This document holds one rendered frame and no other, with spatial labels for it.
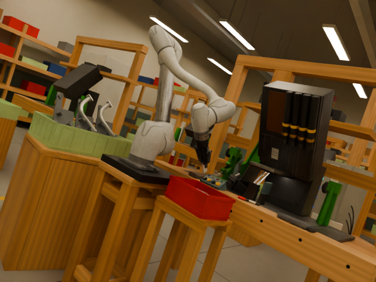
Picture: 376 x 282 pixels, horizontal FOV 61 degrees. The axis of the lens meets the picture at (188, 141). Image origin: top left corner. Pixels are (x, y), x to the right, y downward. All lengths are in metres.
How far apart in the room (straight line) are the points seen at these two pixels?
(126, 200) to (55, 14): 7.49
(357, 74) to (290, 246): 1.25
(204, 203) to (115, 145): 1.05
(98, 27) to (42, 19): 1.53
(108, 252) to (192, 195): 0.55
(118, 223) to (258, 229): 0.74
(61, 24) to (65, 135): 6.89
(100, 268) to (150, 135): 0.76
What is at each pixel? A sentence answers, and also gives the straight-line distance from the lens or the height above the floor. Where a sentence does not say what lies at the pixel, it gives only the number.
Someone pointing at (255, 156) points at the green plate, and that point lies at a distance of 2.09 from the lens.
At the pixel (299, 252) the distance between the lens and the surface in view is 1.71.
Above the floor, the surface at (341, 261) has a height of 0.85.
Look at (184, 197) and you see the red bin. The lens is 1.64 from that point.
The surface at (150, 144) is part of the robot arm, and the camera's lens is 1.79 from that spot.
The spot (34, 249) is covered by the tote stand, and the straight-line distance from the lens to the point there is 2.36.
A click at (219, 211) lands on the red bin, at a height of 0.85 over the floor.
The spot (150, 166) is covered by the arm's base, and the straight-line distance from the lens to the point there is 1.80.
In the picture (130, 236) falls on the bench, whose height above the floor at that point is 0.32.
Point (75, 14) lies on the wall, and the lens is 9.13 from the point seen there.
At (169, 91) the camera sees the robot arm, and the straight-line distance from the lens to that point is 2.05.
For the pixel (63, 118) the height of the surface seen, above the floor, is 0.97.
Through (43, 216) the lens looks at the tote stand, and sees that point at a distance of 2.26.
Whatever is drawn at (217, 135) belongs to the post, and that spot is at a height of 1.22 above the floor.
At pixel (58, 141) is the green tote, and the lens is 2.18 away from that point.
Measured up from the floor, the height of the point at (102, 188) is 0.71.
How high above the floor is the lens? 1.18
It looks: 2 degrees down
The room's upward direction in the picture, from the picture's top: 19 degrees clockwise
